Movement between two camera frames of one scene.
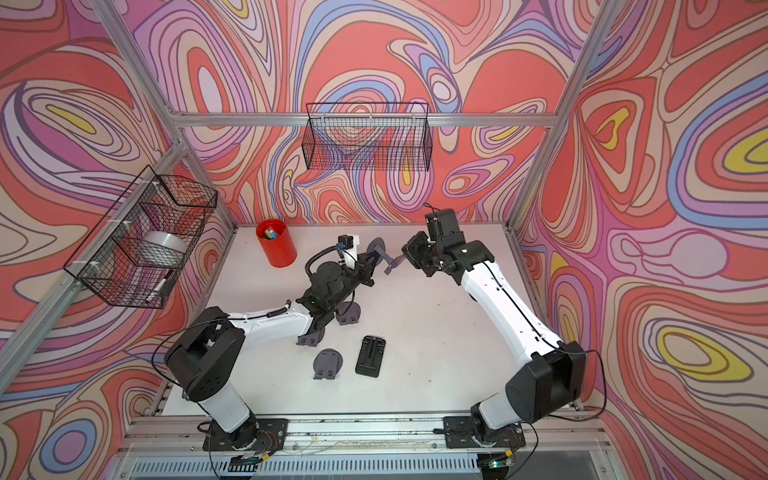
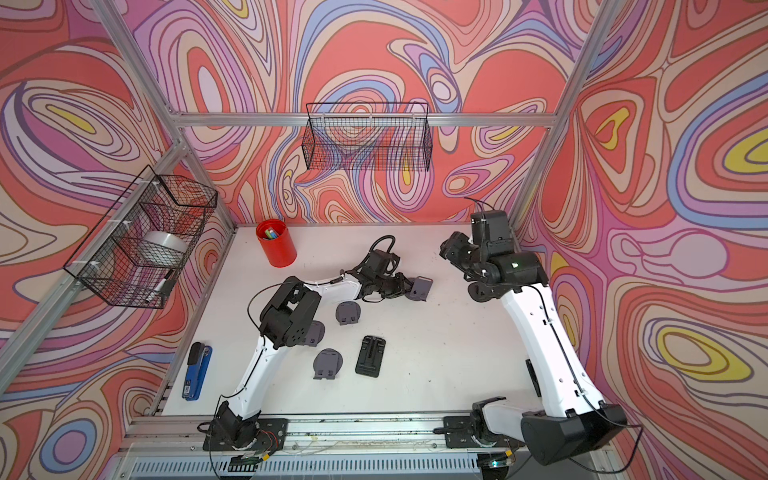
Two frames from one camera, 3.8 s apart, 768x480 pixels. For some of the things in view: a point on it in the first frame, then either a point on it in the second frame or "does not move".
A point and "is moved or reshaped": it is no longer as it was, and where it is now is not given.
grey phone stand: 352,312 does not move
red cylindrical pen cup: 276,242 does not move
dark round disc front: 327,363 does not move
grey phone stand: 378,245 is moved or reshaped
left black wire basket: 134,254 does not move
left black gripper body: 349,282 -> 391,287
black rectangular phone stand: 370,356 does not move
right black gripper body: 423,254 -> 460,252
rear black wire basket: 368,136 does not move
